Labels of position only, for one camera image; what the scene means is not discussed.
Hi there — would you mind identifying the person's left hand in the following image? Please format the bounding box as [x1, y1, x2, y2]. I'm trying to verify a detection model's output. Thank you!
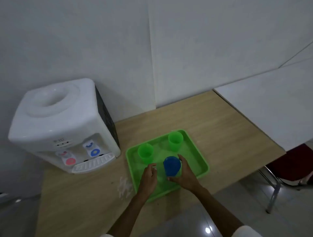
[138, 163, 158, 197]

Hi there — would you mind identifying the large white table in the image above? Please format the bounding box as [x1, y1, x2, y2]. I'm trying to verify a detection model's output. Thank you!
[213, 57, 313, 152]

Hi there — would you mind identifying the person's left forearm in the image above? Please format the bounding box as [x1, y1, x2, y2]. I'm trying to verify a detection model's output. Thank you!
[107, 193, 150, 237]

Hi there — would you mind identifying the green plastic cup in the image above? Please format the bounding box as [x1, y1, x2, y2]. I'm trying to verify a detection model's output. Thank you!
[137, 143, 155, 164]
[168, 131, 184, 152]

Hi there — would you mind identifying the white wall cable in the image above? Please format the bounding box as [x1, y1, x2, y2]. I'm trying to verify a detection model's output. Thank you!
[277, 40, 313, 69]

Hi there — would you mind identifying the white water dispenser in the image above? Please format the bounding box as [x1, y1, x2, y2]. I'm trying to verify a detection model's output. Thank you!
[7, 78, 121, 174]

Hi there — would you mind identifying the person's right forearm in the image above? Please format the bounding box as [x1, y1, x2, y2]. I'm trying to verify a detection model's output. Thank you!
[192, 186, 245, 237]

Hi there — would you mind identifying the person's right hand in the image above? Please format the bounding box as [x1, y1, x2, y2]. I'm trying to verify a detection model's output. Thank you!
[167, 153, 203, 194]

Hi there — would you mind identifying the blue plastic cup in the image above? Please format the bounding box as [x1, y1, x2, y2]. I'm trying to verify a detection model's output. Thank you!
[163, 156, 182, 177]

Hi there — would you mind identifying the white right shirt sleeve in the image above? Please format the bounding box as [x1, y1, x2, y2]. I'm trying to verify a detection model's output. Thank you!
[230, 225, 262, 237]

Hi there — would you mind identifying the light wooden table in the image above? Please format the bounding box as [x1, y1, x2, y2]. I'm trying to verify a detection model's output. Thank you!
[35, 90, 287, 237]

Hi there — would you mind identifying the red chair with metal legs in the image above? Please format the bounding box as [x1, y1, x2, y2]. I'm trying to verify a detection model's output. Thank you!
[258, 143, 313, 214]

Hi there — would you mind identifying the green plastic tray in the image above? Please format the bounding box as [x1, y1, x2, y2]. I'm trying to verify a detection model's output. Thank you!
[125, 129, 211, 203]

